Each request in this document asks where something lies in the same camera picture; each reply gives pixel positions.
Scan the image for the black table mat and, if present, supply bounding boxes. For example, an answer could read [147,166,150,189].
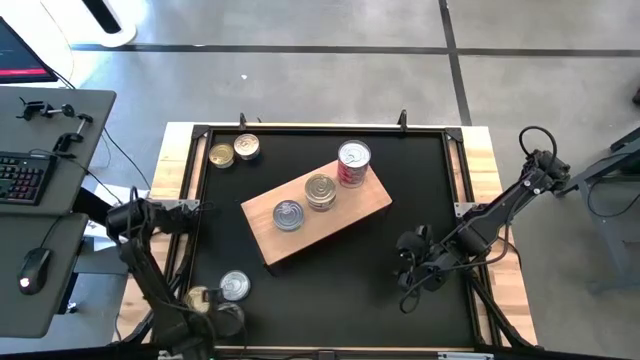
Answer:
[178,130,475,350]

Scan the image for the wooden cutting board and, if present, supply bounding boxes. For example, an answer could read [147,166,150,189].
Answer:
[239,158,394,267]

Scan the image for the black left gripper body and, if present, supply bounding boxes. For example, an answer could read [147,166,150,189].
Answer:
[163,298,217,354]

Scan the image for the gray metal stand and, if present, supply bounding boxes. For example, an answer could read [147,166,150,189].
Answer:
[554,124,640,296]

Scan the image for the green label silver lid can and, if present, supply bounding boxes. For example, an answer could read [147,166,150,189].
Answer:
[272,199,306,233]

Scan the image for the black desk leg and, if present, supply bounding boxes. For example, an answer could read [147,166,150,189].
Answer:
[71,185,124,224]

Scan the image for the gold lid seafood can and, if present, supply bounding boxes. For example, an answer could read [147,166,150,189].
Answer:
[208,142,236,170]

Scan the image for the silver metal bracket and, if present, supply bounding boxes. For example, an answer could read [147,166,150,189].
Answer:
[437,351,495,360]

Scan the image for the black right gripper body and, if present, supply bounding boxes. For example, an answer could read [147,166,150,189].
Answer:
[414,239,467,294]

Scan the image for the pale lid pull tab can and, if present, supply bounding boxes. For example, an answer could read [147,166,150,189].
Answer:
[304,173,338,205]

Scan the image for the blue label bronze lid can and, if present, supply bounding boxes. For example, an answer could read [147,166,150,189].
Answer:
[233,132,261,162]

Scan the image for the black computer mouse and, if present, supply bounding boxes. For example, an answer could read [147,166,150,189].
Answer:
[17,247,53,297]

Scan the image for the dark monitor with red bar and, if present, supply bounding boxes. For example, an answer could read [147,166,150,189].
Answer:
[0,16,59,85]

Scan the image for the white stand base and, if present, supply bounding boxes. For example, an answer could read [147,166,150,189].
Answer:
[39,0,138,50]

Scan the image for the black backlit keyboard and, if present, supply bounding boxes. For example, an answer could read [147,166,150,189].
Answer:
[0,151,58,207]

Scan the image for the gray desk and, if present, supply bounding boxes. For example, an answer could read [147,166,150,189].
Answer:
[0,85,117,217]
[0,213,90,340]

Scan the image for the black desk clamp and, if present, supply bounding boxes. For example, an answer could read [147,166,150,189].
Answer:
[15,96,95,125]
[51,115,96,155]

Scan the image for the green label gold lid can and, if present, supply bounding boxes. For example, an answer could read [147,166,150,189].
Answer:
[183,285,214,315]

